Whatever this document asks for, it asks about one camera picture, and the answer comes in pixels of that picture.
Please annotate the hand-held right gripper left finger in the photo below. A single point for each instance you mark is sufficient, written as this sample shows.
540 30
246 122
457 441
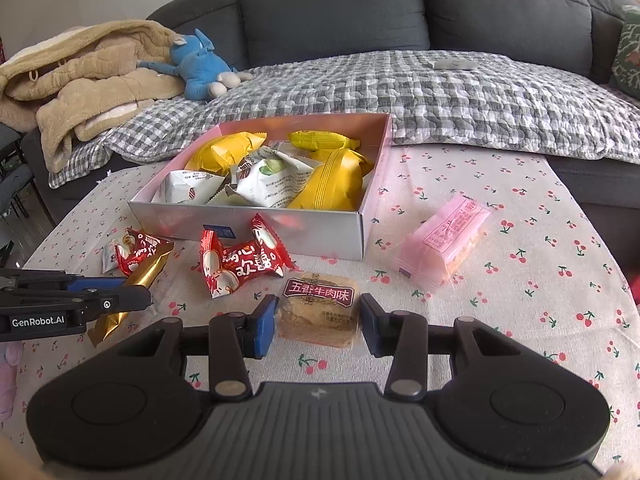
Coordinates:
262 327

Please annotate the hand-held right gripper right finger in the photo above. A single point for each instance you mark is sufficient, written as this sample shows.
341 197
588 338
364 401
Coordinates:
372 327

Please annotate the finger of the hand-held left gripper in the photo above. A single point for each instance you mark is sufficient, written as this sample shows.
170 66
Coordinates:
95 285
115 305

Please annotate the gold foil snack bar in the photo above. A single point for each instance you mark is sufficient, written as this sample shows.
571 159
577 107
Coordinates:
147 272

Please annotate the clear pastry packet brown label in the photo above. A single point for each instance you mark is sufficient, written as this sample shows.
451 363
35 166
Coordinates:
317 315

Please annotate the pink and silver cardboard box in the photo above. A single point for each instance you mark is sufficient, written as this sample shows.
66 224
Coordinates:
300 232

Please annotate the white pistachio nut packet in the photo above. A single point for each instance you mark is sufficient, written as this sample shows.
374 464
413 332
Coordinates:
272 180

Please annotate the plain yellow snack packet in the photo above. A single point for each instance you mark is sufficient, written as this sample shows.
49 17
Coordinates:
335 180
220 152

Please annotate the yellow biscuit packet blue label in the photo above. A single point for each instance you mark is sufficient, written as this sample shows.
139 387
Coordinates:
320 139

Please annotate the red candy packet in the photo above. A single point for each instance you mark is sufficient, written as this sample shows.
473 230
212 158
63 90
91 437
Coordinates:
240 260
140 255

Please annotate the pink cloth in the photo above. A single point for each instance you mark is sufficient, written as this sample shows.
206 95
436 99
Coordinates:
7 385

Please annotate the pink wafer packet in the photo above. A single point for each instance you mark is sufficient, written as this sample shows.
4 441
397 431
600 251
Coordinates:
440 240

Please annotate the white snack packet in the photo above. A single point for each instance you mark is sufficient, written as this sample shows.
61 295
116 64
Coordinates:
182 187

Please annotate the dark folding chair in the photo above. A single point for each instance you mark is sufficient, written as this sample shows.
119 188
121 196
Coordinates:
15 180

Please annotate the beige fleece coat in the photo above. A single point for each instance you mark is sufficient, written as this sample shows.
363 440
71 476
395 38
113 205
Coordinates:
90 75

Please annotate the grey checkered blanket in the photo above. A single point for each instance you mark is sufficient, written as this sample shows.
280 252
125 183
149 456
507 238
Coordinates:
425 105

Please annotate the blue plush toy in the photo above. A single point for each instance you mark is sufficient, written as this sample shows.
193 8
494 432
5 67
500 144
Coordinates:
195 65

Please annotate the red object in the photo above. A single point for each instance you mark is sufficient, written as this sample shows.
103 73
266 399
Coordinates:
636 290

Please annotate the small white flat object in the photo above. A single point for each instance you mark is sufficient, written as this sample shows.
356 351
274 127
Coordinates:
452 64

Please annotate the dark grey sofa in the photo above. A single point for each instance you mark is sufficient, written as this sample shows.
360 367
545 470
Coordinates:
340 10

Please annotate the green leaf print pillow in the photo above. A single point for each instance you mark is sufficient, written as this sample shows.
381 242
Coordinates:
627 55

